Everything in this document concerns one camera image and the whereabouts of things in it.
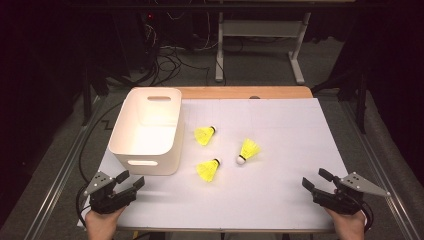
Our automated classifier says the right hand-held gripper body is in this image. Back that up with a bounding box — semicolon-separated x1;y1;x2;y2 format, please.
311;171;391;216

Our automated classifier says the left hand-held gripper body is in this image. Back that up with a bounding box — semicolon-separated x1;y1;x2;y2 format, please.
83;171;138;215

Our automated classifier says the white plastic bin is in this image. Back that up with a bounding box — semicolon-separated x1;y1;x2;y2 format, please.
108;87;185;177

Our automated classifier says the yellow shuttlecock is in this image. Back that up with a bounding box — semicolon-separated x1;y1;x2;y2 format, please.
235;138;262;165
193;125;217;147
195;158;221;183

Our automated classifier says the person's left hand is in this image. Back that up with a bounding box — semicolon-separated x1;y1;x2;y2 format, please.
84;205;129;240

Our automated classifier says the person's right hand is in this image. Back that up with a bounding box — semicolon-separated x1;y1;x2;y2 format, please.
324;206;368;240

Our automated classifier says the white board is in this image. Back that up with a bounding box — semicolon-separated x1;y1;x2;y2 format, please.
77;97;371;233

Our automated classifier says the black metal stand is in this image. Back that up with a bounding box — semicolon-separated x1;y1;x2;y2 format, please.
313;66;368;134
81;63;111;127

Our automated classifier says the wooden table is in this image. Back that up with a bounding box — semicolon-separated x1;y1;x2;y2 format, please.
83;85;338;234

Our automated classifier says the dark equipment box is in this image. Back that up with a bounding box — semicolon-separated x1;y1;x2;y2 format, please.
111;9;159;73

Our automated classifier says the left hand-held gripper cable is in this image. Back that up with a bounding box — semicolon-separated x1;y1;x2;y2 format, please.
75;184;93;228

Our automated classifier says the hand-held gripper cable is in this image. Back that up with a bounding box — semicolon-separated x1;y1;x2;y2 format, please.
358;199;375;233
75;184;93;228

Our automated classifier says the right hand-held gripper cable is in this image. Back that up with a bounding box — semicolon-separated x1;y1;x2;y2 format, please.
358;199;375;233

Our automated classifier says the long black floor cable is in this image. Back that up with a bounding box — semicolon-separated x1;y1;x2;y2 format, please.
78;101;124;186

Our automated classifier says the aluminium rail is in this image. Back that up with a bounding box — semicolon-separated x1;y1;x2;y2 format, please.
23;96;108;240
338;98;424;240

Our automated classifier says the bundle of floor cables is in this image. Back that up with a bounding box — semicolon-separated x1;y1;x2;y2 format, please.
109;9;228;88

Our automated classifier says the white metal desk frame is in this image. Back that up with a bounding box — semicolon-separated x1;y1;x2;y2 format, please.
214;11;313;85

